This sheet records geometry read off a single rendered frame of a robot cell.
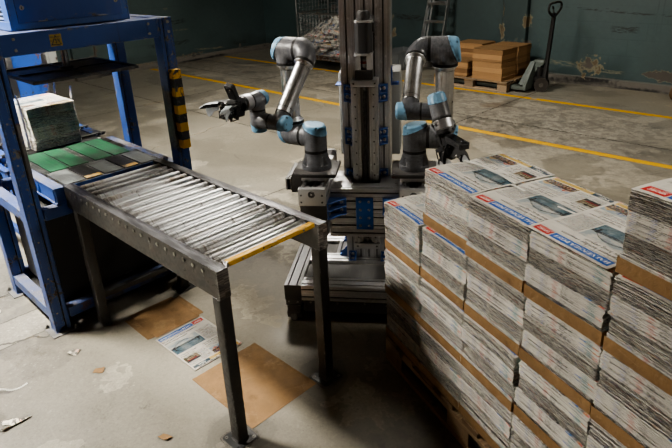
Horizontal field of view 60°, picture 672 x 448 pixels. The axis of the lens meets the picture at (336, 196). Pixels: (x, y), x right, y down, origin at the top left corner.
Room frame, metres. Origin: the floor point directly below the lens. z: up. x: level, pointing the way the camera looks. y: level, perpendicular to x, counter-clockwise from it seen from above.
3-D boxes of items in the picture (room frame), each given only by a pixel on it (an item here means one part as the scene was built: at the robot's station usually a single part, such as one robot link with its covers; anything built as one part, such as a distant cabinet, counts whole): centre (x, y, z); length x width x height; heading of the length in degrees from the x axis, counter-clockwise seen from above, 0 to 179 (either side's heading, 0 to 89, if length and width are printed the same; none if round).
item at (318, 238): (2.64, 0.53, 0.74); 1.34 x 0.05 x 0.12; 45
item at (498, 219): (1.72, -0.67, 0.95); 0.38 x 0.29 x 0.23; 114
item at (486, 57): (8.54, -2.25, 0.28); 1.20 x 0.83 x 0.57; 45
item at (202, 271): (2.28, 0.89, 0.74); 1.34 x 0.05 x 0.12; 45
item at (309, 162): (2.81, 0.09, 0.87); 0.15 x 0.15 x 0.10
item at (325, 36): (10.38, -0.13, 0.85); 1.21 x 0.83 x 1.71; 45
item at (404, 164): (2.74, -0.40, 0.87); 0.15 x 0.15 x 0.10
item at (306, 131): (2.81, 0.10, 0.98); 0.13 x 0.12 x 0.14; 56
